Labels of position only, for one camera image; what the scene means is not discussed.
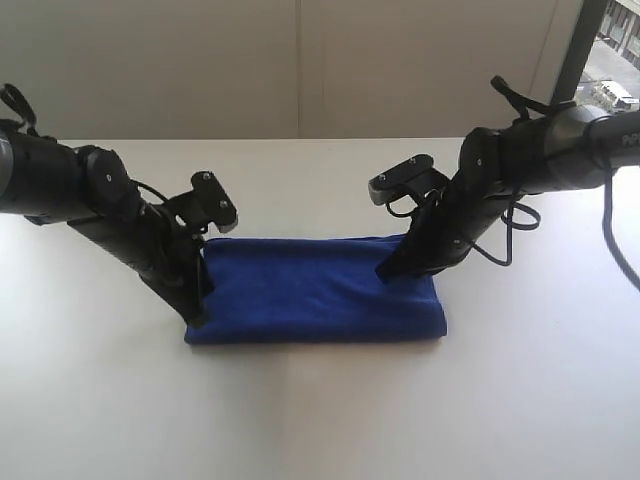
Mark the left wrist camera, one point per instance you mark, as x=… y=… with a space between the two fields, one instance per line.
x=206 y=203

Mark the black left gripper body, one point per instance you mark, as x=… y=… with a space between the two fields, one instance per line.
x=163 y=253

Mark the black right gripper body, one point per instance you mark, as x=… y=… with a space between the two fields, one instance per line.
x=442 y=234

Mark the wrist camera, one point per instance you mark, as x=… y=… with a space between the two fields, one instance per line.
x=415 y=177
x=206 y=203

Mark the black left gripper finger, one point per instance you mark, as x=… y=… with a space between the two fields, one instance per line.
x=186 y=300
x=206 y=284

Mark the blue microfibre towel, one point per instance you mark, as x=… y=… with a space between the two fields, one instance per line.
x=270 y=291

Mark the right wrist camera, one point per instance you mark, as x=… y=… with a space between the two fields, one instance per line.
x=415 y=177

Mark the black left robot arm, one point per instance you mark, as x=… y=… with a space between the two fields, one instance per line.
x=90 y=191

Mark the dark window frame post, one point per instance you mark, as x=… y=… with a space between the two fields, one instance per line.
x=585 y=30

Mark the white van outside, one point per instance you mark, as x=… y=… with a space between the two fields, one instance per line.
x=617 y=98

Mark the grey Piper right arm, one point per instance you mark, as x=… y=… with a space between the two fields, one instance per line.
x=578 y=147

